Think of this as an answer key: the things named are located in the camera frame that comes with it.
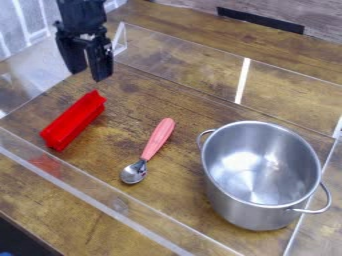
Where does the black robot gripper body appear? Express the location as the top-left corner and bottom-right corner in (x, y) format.
(53, 0), (106, 41)

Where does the white tape strip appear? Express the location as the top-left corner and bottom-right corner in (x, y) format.
(233, 58), (250, 104)

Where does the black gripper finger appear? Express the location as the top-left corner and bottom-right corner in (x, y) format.
(54, 31), (86, 74)
(85, 35), (113, 82)

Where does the silver metal pot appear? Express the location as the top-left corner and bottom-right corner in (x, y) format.
(196, 121), (327, 231)

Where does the clear acrylic front barrier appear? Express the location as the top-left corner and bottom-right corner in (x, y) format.
(0, 127), (242, 256)

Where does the red plastic block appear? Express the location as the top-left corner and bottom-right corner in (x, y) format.
(39, 90), (106, 151)

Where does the black strip on wall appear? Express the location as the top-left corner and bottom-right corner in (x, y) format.
(216, 7), (304, 34)

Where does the spoon with pink handle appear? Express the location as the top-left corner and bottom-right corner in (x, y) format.
(120, 118), (174, 184)

